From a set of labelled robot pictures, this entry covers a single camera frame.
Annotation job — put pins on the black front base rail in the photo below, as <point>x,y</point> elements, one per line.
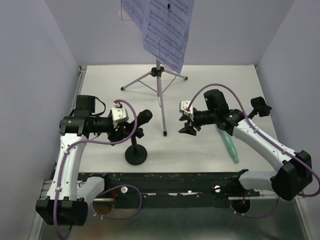
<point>170,190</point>

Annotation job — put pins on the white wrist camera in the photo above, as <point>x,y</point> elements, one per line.
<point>119,113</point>
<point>184,105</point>

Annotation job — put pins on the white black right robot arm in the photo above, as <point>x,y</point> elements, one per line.
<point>291,169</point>

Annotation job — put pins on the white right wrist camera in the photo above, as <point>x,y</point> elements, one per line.
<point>184,105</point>

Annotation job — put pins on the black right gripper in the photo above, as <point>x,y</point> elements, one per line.
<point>188,129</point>

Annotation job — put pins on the green toy microphone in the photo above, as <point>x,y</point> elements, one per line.
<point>229,145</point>

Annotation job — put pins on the aluminium front rail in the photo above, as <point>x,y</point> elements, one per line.
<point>260,194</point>

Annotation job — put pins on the black clip microphone stand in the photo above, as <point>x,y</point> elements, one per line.
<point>260,107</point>

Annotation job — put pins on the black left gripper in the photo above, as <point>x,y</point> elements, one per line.
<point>121,133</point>

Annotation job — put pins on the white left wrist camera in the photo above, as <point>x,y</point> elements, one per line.
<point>119,113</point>

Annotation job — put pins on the white sheet music page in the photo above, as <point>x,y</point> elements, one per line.
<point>164,26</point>

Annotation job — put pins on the lilac tripod music stand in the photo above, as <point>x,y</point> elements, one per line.
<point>156,72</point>

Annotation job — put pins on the black toy microphone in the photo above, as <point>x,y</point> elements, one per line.
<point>142,118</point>

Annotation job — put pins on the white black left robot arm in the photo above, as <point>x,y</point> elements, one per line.
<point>66,203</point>

